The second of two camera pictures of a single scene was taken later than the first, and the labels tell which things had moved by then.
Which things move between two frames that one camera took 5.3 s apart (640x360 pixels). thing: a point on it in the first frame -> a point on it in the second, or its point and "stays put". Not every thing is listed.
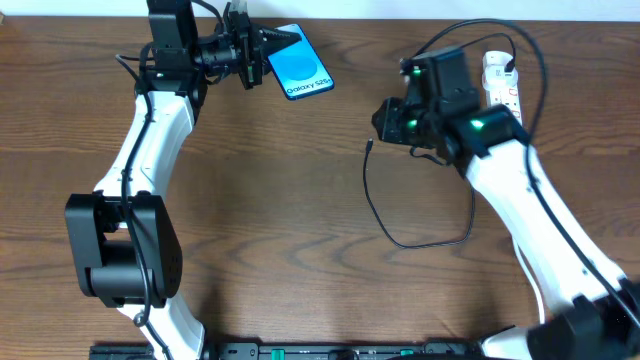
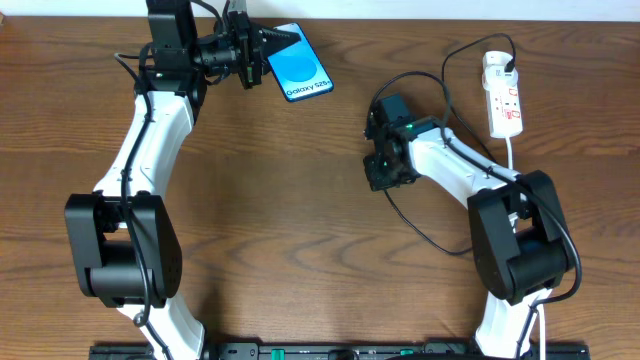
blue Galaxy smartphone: x=298 y=67 stays put
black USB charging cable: x=469 y=229 -> x=421 y=233
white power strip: x=507 y=97 stays put
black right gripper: x=392 y=110 -> x=376 y=180
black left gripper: x=253 y=54 stays put
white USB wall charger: x=494 y=76 stays put
